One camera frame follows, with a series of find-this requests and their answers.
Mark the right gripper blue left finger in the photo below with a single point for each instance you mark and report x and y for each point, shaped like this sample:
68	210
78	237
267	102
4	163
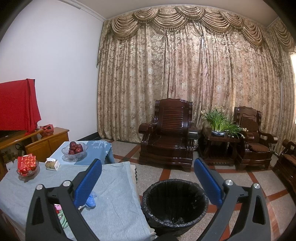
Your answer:
43	222

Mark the green rubber glove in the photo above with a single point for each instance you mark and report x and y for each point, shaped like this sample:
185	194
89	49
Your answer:
63	220

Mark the pink cloth trash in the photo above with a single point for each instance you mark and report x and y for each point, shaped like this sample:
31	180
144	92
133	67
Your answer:
58	207

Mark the light blue trash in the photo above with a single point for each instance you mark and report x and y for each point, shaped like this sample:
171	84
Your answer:
91	202

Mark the black trash bin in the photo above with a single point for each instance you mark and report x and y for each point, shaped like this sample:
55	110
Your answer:
174	206

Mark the small glass dish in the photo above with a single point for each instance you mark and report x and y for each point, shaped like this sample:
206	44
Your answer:
28	169

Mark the tissue box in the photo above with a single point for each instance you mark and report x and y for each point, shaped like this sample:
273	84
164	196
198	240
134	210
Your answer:
52	164

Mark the red snack packet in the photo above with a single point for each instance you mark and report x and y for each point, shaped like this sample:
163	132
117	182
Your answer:
26	158

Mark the glass fruit bowl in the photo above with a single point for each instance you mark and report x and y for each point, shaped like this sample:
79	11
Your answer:
76	157

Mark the grey table cloth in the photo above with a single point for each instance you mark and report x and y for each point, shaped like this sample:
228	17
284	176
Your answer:
116	216

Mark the dark wooden armchair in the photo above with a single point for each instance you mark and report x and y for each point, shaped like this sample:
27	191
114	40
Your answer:
256	147
169	138

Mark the red apples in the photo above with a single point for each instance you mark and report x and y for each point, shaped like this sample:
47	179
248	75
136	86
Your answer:
75	148

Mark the dark wooden side table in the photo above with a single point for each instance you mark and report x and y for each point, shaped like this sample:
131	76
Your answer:
217	150

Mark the blue side table cloth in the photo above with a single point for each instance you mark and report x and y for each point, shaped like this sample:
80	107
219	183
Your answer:
100	149

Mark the wooden tv cabinet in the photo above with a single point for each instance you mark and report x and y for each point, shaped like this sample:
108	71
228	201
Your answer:
41	147

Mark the potted green plant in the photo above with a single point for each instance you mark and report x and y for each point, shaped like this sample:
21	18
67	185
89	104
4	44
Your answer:
220	124

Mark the red cloth cover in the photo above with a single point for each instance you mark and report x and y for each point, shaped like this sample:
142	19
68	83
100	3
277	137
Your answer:
19	107

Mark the patterned beige curtain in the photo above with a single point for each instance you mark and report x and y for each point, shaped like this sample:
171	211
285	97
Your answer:
203	55

